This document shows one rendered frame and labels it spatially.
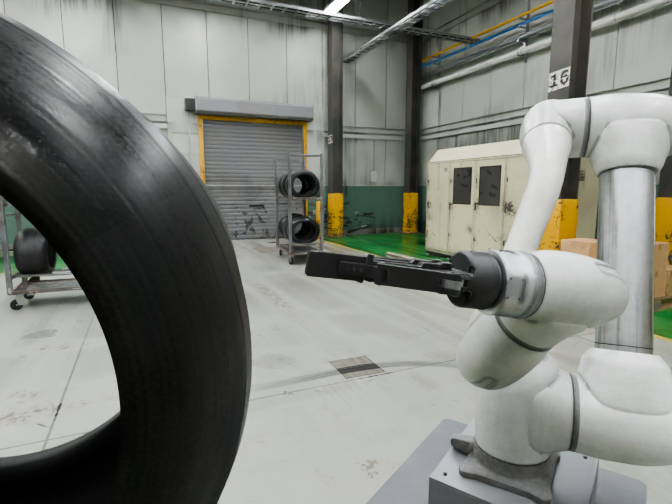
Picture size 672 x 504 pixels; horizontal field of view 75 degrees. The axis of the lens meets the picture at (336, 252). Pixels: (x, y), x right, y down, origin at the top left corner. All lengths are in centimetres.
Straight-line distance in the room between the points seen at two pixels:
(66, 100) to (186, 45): 1163
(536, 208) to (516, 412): 40
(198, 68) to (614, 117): 1116
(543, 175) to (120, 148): 76
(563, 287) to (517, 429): 45
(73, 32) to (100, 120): 1161
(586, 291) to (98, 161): 55
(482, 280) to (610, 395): 50
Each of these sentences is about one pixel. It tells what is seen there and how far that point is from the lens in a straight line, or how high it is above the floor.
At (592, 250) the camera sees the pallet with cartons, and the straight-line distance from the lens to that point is 558.
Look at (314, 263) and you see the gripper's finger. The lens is 50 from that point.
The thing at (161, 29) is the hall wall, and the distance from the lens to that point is 1201.
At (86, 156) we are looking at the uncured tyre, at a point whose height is 136.
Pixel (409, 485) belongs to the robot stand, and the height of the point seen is 65.
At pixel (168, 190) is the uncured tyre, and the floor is 133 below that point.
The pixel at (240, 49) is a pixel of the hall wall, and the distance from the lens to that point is 1218.
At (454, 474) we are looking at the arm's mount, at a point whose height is 73.
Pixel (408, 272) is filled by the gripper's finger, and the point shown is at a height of 124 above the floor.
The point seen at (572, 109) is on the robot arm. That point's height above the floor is 150.
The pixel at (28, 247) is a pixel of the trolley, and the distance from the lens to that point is 582.
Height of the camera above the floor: 134
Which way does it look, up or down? 8 degrees down
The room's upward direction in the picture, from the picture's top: straight up
